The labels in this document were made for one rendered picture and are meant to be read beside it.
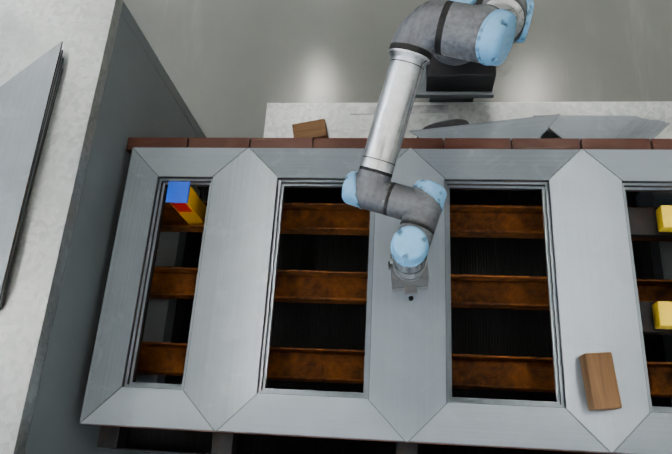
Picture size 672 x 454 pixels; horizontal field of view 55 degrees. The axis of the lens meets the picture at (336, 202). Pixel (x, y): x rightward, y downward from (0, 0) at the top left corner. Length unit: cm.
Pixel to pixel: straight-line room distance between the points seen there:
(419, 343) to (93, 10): 124
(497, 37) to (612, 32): 175
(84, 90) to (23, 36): 27
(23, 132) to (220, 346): 72
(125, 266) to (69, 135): 36
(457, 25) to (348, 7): 173
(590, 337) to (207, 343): 91
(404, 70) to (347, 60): 153
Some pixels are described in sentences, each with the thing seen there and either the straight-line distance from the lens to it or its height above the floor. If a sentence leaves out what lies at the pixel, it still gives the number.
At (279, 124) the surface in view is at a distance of 201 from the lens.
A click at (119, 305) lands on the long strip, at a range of 175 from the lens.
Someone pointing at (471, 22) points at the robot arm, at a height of 130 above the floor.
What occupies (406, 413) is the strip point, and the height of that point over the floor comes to 85.
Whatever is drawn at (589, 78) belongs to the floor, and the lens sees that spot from 296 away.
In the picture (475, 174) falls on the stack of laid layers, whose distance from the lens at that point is 172.
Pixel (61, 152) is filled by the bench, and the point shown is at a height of 105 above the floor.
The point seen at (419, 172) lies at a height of 85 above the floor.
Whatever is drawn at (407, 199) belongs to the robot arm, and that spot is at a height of 114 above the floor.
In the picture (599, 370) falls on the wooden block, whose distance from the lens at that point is 158.
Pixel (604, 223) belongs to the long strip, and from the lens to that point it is 173.
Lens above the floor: 241
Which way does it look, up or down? 67 degrees down
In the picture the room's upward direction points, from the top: 15 degrees counter-clockwise
